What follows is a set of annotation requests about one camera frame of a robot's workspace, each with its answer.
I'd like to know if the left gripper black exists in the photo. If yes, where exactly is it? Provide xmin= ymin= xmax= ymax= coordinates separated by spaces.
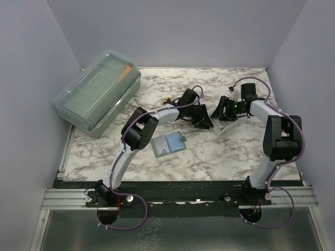
xmin=185 ymin=104 xmax=212 ymax=129

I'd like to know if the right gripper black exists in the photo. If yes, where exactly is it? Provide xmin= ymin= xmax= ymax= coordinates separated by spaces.
xmin=210 ymin=96 xmax=245 ymax=122

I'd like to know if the white plastic card tray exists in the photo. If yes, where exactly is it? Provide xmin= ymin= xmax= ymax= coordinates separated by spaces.
xmin=212 ymin=119 xmax=236 ymax=136

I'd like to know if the green card holder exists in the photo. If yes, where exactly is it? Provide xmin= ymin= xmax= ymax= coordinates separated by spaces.
xmin=151 ymin=131 xmax=187 ymax=158

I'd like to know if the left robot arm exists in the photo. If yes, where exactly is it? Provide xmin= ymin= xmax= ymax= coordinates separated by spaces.
xmin=95 ymin=85 xmax=214 ymax=207

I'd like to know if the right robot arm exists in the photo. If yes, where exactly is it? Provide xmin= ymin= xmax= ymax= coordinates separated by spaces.
xmin=210 ymin=83 xmax=305 ymax=205

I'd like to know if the clear plastic storage box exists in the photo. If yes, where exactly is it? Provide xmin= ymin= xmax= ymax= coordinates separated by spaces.
xmin=53 ymin=50 xmax=141 ymax=139

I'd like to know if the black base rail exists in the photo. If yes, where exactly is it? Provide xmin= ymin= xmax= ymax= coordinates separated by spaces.
xmin=43 ymin=180 xmax=315 ymax=221

